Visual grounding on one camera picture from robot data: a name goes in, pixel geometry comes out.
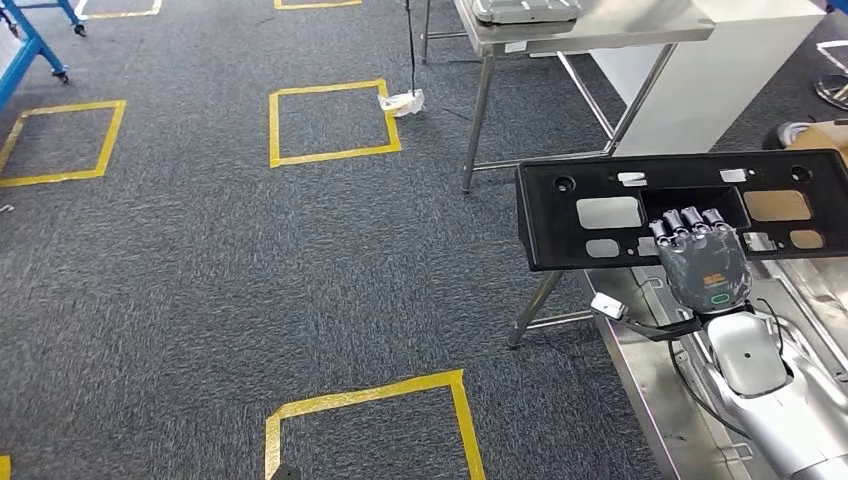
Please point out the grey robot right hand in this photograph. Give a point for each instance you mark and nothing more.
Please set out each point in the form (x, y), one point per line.
(705, 272)

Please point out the black plastic panel part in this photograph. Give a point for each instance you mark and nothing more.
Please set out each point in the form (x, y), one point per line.
(550, 225)

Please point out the stainless steel workbench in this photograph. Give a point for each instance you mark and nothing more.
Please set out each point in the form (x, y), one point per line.
(636, 397)

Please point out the large aluminium fixture plate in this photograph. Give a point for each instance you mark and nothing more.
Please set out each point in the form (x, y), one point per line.
(821, 311)

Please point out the white cabinet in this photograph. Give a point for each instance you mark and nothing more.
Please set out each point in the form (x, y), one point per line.
(715, 86)

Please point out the steel table with fixture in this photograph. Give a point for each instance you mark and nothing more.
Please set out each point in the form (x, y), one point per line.
(616, 30)

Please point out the yellow floor tape square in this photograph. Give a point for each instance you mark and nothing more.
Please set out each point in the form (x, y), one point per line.
(273, 132)
(109, 132)
(460, 424)

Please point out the grey metal plate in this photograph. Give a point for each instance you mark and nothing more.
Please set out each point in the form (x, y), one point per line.
(523, 10)

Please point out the small blue rack with casters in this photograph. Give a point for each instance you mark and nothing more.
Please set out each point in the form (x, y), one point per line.
(23, 63)

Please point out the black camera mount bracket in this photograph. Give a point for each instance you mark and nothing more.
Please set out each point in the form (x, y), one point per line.
(662, 329)

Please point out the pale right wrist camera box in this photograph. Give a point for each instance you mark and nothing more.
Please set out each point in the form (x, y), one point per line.
(608, 306)

